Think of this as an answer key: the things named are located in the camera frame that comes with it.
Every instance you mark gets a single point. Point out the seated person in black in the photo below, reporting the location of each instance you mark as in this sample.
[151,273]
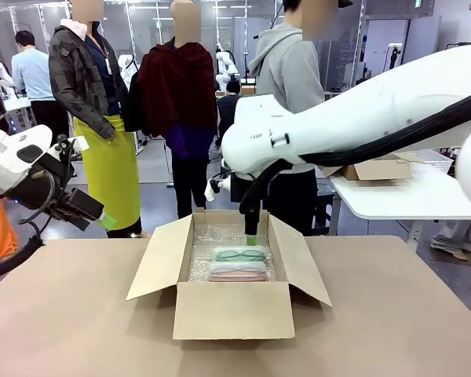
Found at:
[227,110]

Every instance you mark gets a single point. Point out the small open cardboard box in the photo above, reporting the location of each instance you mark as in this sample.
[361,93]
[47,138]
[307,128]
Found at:
[377,169]

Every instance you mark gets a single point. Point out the person in light blue shirt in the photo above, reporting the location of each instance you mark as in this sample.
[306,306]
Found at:
[35,78]

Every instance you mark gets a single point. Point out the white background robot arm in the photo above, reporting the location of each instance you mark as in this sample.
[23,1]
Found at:
[224,66]

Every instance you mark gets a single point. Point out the black storage crate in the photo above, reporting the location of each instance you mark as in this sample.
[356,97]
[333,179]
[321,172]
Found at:
[323,210]

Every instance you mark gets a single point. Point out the green glasses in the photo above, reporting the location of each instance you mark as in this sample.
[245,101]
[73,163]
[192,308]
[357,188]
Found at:
[239,255]

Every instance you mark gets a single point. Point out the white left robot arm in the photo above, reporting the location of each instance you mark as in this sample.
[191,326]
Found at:
[4,157]

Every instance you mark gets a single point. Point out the white work table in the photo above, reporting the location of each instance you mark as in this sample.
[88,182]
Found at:
[19,114]

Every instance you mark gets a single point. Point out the black tripod stand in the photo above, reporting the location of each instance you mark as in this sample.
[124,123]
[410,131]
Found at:
[394,57]

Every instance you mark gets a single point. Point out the person in grey hoodie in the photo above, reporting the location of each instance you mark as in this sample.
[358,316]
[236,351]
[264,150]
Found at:
[286,66]

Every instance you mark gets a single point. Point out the pink glasses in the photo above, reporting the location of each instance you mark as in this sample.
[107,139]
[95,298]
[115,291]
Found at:
[237,271]

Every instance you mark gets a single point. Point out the large open cardboard box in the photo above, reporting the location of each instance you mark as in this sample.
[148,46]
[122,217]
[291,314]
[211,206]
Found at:
[231,310]

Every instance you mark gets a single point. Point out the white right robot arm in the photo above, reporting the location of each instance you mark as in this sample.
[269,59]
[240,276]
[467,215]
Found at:
[337,118]

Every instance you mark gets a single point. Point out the clear bubble wrap sheet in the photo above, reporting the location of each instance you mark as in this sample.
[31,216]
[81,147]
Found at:
[198,259]

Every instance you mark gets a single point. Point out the white side table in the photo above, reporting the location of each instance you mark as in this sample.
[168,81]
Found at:
[408,196]

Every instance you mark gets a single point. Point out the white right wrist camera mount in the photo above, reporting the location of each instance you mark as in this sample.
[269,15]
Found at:
[217,188]

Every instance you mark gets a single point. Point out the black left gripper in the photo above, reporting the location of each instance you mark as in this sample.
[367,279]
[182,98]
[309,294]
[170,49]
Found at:
[43,188]

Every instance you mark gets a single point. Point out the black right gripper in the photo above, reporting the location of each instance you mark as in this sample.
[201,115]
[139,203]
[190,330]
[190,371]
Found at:
[236,188]

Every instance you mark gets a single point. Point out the white plastic basket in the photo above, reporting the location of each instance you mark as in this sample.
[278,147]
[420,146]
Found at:
[435,159]

